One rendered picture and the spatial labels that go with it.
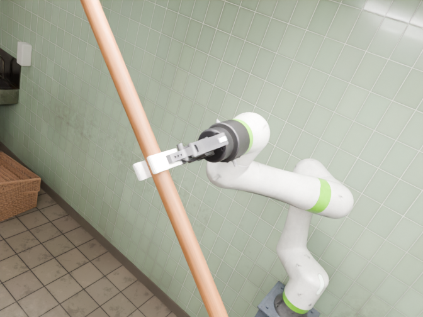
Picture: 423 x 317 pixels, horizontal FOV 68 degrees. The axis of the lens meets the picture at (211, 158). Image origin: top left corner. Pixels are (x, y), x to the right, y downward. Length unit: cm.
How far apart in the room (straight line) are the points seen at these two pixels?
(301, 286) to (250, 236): 75
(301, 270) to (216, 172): 66
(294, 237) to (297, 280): 17
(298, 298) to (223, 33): 140
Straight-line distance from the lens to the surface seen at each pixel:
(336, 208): 108
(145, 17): 230
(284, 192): 95
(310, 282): 134
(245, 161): 81
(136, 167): 53
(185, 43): 206
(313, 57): 169
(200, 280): 55
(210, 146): 57
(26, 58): 344
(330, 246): 186
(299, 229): 136
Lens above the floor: 222
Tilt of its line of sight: 25 degrees down
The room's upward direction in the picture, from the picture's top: 20 degrees clockwise
